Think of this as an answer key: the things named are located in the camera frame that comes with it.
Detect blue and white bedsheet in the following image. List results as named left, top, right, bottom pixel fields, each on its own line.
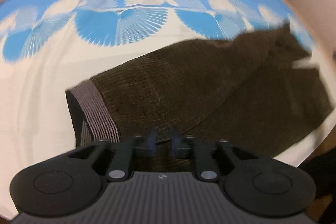
left=1, top=0, right=335, bottom=219

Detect dark brown corduroy pants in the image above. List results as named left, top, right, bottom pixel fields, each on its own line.
left=66, top=24, right=333, bottom=172

